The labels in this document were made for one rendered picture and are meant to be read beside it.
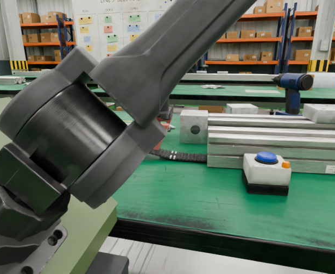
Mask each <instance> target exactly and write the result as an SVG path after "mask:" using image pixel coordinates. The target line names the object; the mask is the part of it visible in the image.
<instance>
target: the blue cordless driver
mask: <svg viewBox="0 0 335 274"><path fill-rule="evenodd" d="M271 80H273V81H274V83H275V84H276V85H277V86H279V87H280V88H285V98H286V110H285V111H276V113H275V115H287V116H302V114H299V108H300V95H301V93H299V90H300V91H307V90H309V89H310V88H311V87H312V85H313V77H312V76H311V75H309V74H299V73H281V74H280V75H278V76H276V77H274V79H271Z"/></svg>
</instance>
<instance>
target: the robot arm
mask: <svg viewBox="0 0 335 274"><path fill-rule="evenodd" d="M256 1H257V0H175V1H174V2H173V3H172V4H171V5H170V6H169V7H168V8H167V9H166V10H165V11H164V12H163V13H162V14H161V15H160V16H159V17H158V19H157V20H156V21H155V22H154V23H152V24H151V25H150V26H149V27H148V28H147V29H146V30H145V31H144V32H143V33H142V34H140V35H139V36H138V37H137V38H135V39H134V40H133V41H132V42H130V43H129V44H127V45H126V46H125V47H123V48H122V49H120V50H119V51H117V52H116V53H114V54H113V55H111V56H109V57H107V58H104V59H103V60H102V61H101V62H98V61H97V60H96V59H95V58H94V57H93V56H92V55H91V54H90V53H89V52H88V51H87V50H86V49H85V48H83V47H80V46H75V47H74V48H73V49H72V50H71V51H70V52H69V53H68V54H67V55H66V56H65V57H64V58H63V60H62V61H61V62H60V63H59V64H58V65H57V66H56V67H55V68H54V69H52V70H50V71H48V72H46V73H44V74H42V75H41V76H39V77H37V78H36V79H34V80H33V81H32V82H31V83H29V84H28V85H27V86H25V87H24V88H23V89H22V90H21V91H20V92H19V93H18V94H17V95H16V96H15V97H14V98H13V99H12V100H11V101H10V102H9V103H8V104H7V106H6V107H5V108H4V110H3V111H2V113H1V114H0V131H1V132H3V133H4V134H5V135H6V136H7V137H8V138H10V139H11V140H12V142H11V143H9V144H7V145H5V146H3V147H2V148H1V150H0V274H40V272H41V271H42V270H43V268H44V267H45V266H46V265H47V263H48V262H49V261H50V259H51V258H52V256H53V255H54V254H55V253H56V251H57V250H58V249H59V247H60V246H61V245H62V243H63V242H64V241H65V240H66V238H67V236H68V232H67V229H66V228H65V227H64V226H63V225H62V224H61V223H60V222H61V217H62V216H63V214H64V213H65V212H67V211H68V204H69V201H70V199H71V194H72V195H73V196H74V197H75V198H77V199H78V200H79V201H80V202H85V203H86V204H87V205H88V206H90V207H91V208H92V209H96V208H98V207H99V206H100V205H102V204H103V203H104V202H105V201H106V200H108V199H109V198H110V197H111V196H112V195H113V194H114V193H115V192H116V191H117V190H118V189H119V188H120V187H121V186H122V185H123V184H124V183H125V181H126V180H127V179H128V178H129V177H130V176H131V175H132V174H133V172H134V171H135V170H136V169H137V168H138V166H139V165H140V163H141V162H142V161H143V159H144V158H145V157H146V155H147V154H148V153H149V152H150V151H151V150H152V149H154V150H159V149H160V146H161V144H162V141H163V139H164V137H165V136H166V135H167V129H168V127H169V124H170V122H171V120H172V117H173V114H172V107H169V95H170V94H171V93H172V91H173V90H174V88H175V87H176V86H177V84H178V83H179V81H180V80H181V79H182V78H183V76H184V75H185V74H186V73H187V72H188V71H189V70H190V69H191V68H192V67H193V65H194V64H195V63H196V62H197V61H198V60H199V59H200V58H201V57H202V56H203V55H204V54H205V53H206V52H207V51H208V50H209V49H210V48H211V47H212V46H213V45H214V44H215V43H216V42H217V41H218V40H219V39H220V38H221V37H222V36H223V35H224V34H225V33H226V32H227V31H228V30H229V29H230V28H231V27H232V26H233V25H234V24H235V23H236V22H237V21H238V20H239V19H240V18H241V17H242V16H243V15H244V14H245V13H246V12H247V11H248V10H249V8H250V7H251V6H252V5H253V4H254V3H255V2H256ZM91 79H93V80H94V81H95V82H96V83H97V84H98V85H99V86H100V87H101V88H102V89H103V90H104V91H105V92H106V93H107V94H108V95H109V96H110V97H111V98H112V99H113V100H114V101H115V102H116V103H117V104H118V105H119V106H120V107H121V108H123V109H124V110H125V111H126V112H127V113H128V114H129V115H130V116H131V117H132V118H133V119H134V120H133V121H132V123H131V124H129V125H128V126H127V124H126V123H125V122H124V121H123V120H122V119H121V118H120V117H119V116H117V115H116V114H115V113H114V112H113V111H112V110H111V109H110V108H109V107H108V106H107V105H106V104H105V103H104V102H103V101H102V100H101V99H100V98H99V97H98V96H97V95H96V94H94V93H93V92H92V91H91V90H90V89H89V88H88V87H87V86H86V84H87V83H88V82H89V81H90V80H91ZM161 121H165V122H166V123H161ZM126 126H127V127H126Z"/></svg>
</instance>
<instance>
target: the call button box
mask: <svg viewBox="0 0 335 274"><path fill-rule="evenodd" d="M256 156H257V154H248V153H246V154H244V159H243V170H242V178H243V182H244V185H245V188H246V191H247V193H249V194H263V195H278V196H288V190H289V187H288V186H289V183H290V176H291V172H292V169H291V168H288V169H285V168H283V167H282V163H283V161H284V160H283V158H282V157H281V156H280V155H276V156H277V161H274V162H266V161H261V160H258V159H257V158H256Z"/></svg>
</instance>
